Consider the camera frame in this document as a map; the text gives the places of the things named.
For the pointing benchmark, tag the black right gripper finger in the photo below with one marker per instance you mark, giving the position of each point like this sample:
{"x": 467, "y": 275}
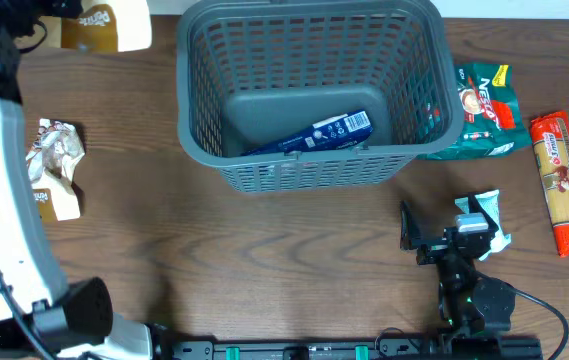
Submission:
{"x": 474, "y": 207}
{"x": 410, "y": 232}

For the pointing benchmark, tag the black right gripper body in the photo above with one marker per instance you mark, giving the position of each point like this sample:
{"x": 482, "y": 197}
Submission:
{"x": 431, "y": 251}

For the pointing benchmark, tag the blue snack box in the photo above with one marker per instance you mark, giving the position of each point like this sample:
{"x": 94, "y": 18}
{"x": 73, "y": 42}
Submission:
{"x": 335, "y": 133}

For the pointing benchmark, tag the dried mushroom pouch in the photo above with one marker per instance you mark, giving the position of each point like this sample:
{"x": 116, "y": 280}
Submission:
{"x": 103, "y": 26}
{"x": 51, "y": 163}

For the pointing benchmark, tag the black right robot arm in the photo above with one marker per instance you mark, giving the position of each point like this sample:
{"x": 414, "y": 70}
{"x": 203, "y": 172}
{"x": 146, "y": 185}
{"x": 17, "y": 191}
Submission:
{"x": 472, "y": 304}

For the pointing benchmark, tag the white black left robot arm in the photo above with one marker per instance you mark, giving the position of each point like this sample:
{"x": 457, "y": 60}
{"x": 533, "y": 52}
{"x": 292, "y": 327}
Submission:
{"x": 41, "y": 314}

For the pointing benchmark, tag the light teal snack packet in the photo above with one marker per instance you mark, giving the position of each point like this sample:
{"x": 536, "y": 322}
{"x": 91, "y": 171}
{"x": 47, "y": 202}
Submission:
{"x": 488, "y": 206}

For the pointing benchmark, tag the green Nescafe bag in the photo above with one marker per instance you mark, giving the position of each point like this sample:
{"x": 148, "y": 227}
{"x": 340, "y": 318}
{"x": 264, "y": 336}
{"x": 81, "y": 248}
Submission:
{"x": 492, "y": 122}

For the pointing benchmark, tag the orange spaghetti packet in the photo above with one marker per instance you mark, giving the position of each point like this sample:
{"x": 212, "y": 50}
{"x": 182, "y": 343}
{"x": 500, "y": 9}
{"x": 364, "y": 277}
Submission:
{"x": 550, "y": 136}

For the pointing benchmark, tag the grey plastic basket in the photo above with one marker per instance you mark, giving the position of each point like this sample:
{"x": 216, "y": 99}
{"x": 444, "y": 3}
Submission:
{"x": 249, "y": 73}

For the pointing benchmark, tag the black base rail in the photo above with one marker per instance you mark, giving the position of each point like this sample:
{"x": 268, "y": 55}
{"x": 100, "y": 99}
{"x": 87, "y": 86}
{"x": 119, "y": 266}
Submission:
{"x": 395, "y": 347}

